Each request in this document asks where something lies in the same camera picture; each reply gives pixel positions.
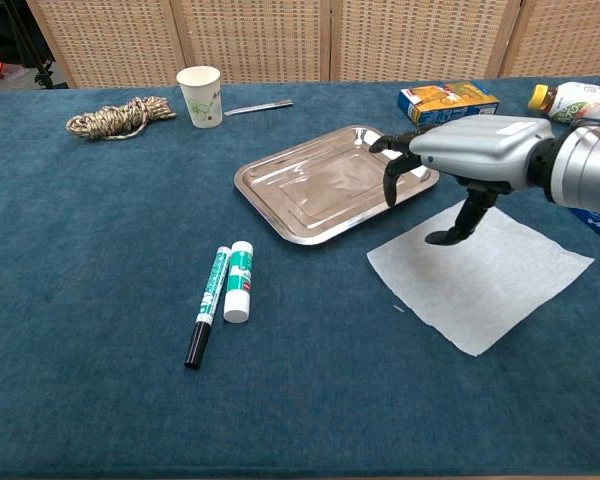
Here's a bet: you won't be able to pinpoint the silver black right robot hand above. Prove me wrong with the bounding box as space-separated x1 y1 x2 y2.
368 114 556 247

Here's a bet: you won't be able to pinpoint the white cloth towel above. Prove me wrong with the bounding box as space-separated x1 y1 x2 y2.
366 203 596 358

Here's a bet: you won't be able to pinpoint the stainless steel tray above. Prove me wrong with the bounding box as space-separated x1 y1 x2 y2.
233 124 440 246

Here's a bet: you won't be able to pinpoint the orange blue carton box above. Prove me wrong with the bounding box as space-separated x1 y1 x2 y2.
397 81 501 127

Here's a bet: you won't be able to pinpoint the white bottle with yellow cap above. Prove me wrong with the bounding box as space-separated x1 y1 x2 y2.
528 82 600 129

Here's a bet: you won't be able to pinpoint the white plastic stick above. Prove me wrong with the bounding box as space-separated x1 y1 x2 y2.
223 98 295 117

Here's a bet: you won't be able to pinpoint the woven wooden folding screen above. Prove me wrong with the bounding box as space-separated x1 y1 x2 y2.
27 0 600 89

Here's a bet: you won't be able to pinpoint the green white glue stick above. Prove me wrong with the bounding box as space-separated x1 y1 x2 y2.
223 240 256 324

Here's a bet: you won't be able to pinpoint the white paper cup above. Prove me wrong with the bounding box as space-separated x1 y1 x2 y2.
175 65 224 130

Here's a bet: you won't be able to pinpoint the green white marker pen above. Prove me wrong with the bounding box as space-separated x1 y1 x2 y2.
183 245 233 371

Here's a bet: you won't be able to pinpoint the blue table cloth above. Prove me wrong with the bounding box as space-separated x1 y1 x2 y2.
0 74 600 479

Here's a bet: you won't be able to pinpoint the black tripod stand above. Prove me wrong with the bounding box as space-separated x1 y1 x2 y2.
9 0 70 90

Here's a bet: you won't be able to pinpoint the beige coiled rope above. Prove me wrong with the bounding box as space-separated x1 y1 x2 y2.
65 95 178 142

